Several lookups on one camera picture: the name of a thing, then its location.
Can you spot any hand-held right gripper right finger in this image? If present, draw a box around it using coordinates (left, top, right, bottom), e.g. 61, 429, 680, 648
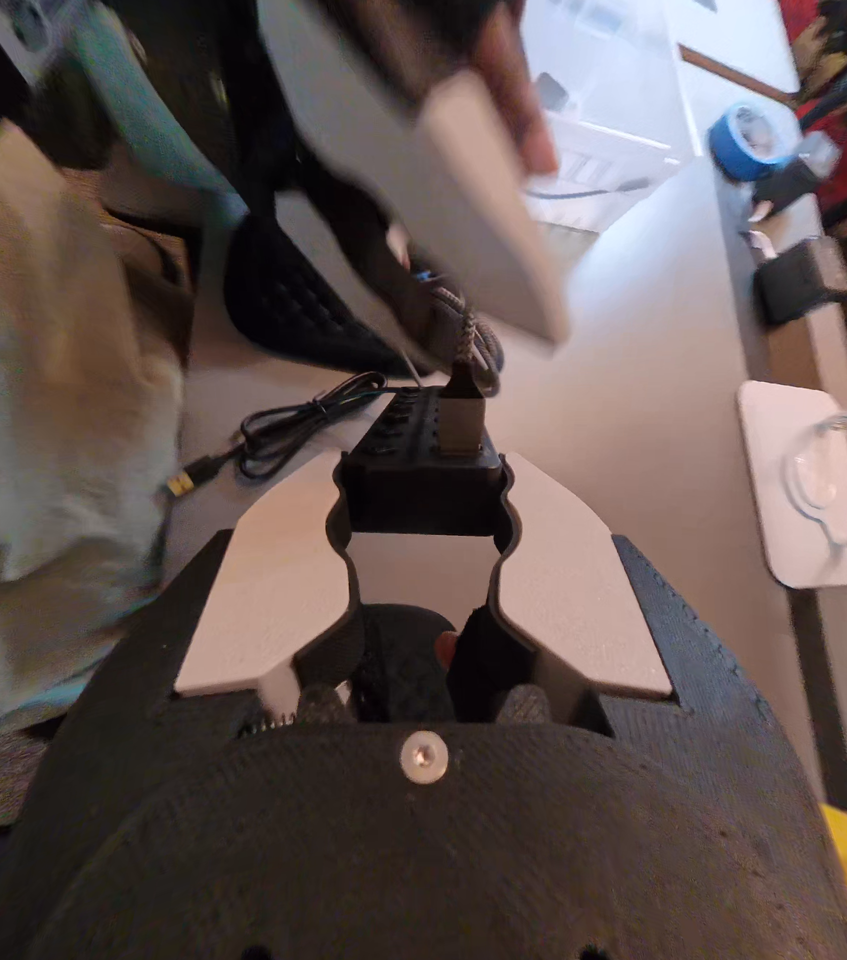
485, 450, 674, 700

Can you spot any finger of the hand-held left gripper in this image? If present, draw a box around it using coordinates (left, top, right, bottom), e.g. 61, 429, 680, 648
258, 0, 572, 350
348, 213, 473, 370

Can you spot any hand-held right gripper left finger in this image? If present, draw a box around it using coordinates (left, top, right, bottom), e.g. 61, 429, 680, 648
174, 450, 363, 696

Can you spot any grey braided usb cable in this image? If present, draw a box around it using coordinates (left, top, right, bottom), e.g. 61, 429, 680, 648
423, 285, 506, 456

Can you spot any black usb hub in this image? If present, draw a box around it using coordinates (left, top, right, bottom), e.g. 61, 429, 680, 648
333, 386, 507, 537

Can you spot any person's left hand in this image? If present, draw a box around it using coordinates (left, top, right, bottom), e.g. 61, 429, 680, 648
363, 0, 561, 177

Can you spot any black textured pad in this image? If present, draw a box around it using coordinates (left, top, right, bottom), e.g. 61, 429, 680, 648
224, 213, 425, 376

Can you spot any white rectangular tray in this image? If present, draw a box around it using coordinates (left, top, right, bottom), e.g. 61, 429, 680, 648
737, 380, 847, 590

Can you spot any blue tape roll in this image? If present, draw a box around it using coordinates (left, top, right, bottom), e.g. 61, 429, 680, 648
708, 101, 800, 183

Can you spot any person's cream clothing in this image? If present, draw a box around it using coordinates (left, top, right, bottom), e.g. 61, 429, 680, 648
0, 120, 192, 744

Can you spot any small black box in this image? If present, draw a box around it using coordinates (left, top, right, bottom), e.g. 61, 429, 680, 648
752, 236, 847, 327

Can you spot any black hub cable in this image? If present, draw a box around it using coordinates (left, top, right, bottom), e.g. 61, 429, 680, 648
164, 371, 395, 500

